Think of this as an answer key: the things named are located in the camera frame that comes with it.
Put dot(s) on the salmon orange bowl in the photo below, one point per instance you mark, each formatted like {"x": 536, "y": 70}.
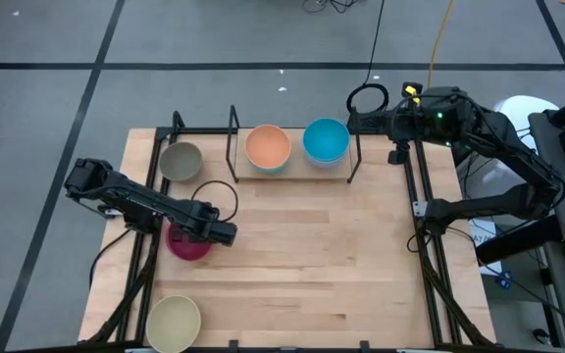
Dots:
{"x": 268, "y": 147}

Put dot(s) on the magenta pink bowl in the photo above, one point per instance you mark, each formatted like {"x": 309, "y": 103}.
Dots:
{"x": 189, "y": 252}

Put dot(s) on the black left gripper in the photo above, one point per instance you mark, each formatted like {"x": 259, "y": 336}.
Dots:
{"x": 196, "y": 233}

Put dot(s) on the bright blue bowl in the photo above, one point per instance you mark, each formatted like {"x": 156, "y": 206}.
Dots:
{"x": 326, "y": 139}

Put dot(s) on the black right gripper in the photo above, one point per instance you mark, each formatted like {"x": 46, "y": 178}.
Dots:
{"x": 395, "y": 122}

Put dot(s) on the white round stool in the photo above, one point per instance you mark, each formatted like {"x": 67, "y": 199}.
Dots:
{"x": 523, "y": 110}

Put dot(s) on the cream bowl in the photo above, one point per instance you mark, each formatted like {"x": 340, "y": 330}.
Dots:
{"x": 173, "y": 323}

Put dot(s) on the grey olive bowl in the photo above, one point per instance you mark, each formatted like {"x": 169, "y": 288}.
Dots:
{"x": 180, "y": 162}

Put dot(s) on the teal green bowl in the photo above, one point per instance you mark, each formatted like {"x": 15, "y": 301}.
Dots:
{"x": 269, "y": 170}

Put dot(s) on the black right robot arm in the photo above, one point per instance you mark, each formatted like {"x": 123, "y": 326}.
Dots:
{"x": 483, "y": 203}

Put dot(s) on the wooden shelf with black frame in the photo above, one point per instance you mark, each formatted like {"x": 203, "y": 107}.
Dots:
{"x": 296, "y": 169}

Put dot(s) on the black aluminium table frame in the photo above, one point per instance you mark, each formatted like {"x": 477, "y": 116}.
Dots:
{"x": 199, "y": 131}

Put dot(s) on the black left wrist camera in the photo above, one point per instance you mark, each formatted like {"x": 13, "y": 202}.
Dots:
{"x": 224, "y": 234}

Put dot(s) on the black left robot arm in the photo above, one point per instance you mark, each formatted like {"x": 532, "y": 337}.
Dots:
{"x": 130, "y": 198}

